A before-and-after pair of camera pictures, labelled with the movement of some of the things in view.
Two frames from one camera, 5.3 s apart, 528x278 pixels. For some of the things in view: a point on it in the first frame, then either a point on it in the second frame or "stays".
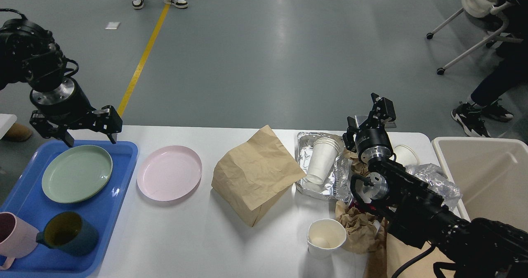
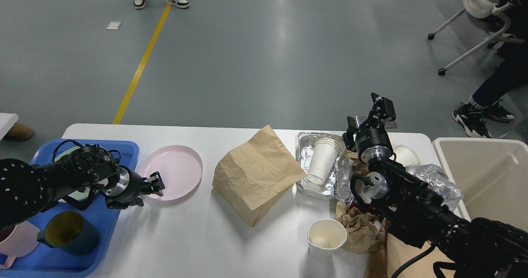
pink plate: (169, 173) stays
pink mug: (17, 238) stays
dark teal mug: (67, 232) stays
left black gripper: (68, 106) to (130, 186)
